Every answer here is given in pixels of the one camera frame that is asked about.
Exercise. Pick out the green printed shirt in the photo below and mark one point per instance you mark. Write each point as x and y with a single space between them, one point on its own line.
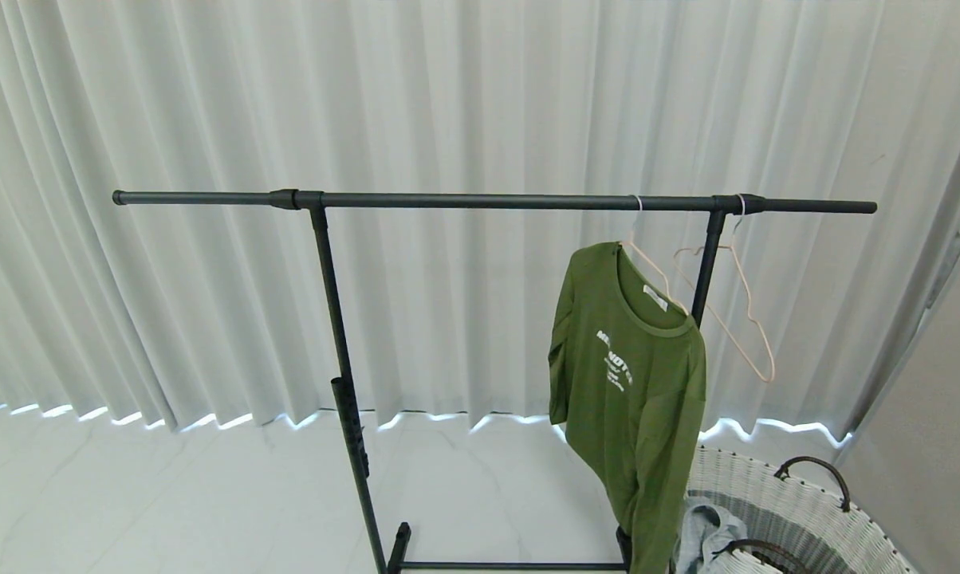
639 414

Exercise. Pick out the pink clothes hanger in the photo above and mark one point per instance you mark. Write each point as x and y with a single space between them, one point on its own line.
735 259
647 263

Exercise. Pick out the white laundry basket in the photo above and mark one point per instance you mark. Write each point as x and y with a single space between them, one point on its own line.
799 510

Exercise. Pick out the white curtain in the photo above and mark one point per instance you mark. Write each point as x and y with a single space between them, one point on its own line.
448 96

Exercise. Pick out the black clothes rack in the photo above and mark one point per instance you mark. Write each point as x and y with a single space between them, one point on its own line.
488 201

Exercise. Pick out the pale grey garment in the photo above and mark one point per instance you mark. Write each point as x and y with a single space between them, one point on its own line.
707 530

